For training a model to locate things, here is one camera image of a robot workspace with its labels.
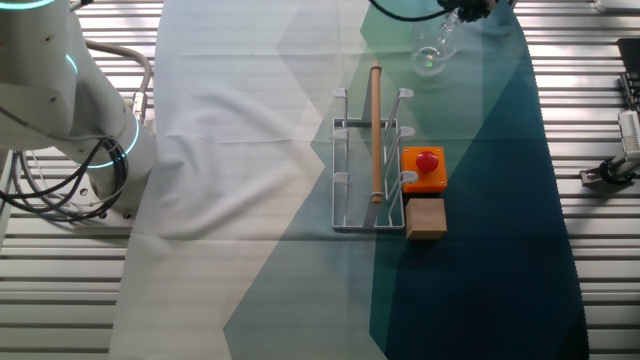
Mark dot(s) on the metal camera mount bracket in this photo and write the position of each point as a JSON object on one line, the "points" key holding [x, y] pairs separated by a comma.
{"points": [[607, 172]]}

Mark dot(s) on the plain wooden block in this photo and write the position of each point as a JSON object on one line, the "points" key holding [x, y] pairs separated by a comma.
{"points": [[425, 220]]}

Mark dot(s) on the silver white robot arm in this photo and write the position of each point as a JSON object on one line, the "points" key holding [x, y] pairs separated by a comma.
{"points": [[45, 75]]}

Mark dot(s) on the blue green white tablecloth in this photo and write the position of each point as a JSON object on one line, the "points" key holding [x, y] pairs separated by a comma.
{"points": [[225, 175]]}

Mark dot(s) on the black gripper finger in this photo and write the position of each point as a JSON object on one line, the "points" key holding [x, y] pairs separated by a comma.
{"points": [[480, 10], [452, 6]]}

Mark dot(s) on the orange box red push button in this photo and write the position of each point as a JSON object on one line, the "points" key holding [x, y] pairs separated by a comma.
{"points": [[412, 185]]}

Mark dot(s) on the black computer keyboard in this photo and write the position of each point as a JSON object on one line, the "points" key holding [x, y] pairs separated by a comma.
{"points": [[632, 90]]}

